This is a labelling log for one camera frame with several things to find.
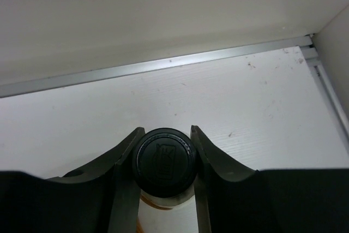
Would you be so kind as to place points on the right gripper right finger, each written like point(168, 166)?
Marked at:
point(231, 197)

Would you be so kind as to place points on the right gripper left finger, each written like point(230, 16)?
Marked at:
point(100, 196)

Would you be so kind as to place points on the tall dark vinegar bottle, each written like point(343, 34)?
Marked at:
point(164, 167)

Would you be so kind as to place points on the right metal table rail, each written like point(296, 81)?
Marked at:
point(326, 90)

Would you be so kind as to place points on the metal table rail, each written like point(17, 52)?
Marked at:
point(326, 90)
point(304, 43)

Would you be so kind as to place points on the back metal table rail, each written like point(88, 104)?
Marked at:
point(304, 43)

